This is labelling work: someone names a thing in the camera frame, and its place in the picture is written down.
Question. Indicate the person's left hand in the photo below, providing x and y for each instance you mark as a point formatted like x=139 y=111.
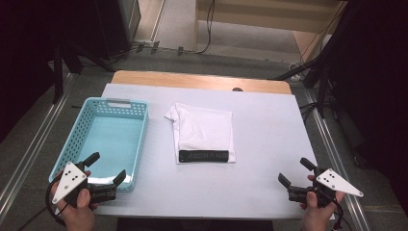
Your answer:
x=78 y=215

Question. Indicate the power strip with plugs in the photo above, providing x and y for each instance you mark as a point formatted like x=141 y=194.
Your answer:
x=149 y=46

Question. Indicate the folded white shirt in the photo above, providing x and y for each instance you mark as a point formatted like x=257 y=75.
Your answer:
x=203 y=131

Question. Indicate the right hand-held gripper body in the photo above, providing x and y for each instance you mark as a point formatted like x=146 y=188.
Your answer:
x=333 y=183

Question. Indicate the black tripod stand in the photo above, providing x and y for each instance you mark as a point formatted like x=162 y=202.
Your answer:
x=58 y=70
x=320 y=86

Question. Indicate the light blue plastic basket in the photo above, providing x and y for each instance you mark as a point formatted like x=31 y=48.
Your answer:
x=112 y=141

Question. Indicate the person's right hand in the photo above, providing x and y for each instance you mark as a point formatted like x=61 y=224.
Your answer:
x=316 y=211

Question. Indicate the light wooden furniture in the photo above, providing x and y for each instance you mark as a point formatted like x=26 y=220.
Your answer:
x=269 y=14

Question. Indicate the white table mat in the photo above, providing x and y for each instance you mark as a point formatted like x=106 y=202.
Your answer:
x=269 y=138

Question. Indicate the metal floor rail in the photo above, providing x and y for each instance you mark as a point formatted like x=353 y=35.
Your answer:
x=336 y=154
x=32 y=150

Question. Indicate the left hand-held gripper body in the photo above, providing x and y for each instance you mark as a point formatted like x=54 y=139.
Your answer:
x=69 y=179

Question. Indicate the dark cabinet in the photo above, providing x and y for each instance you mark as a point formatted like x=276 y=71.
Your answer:
x=115 y=25

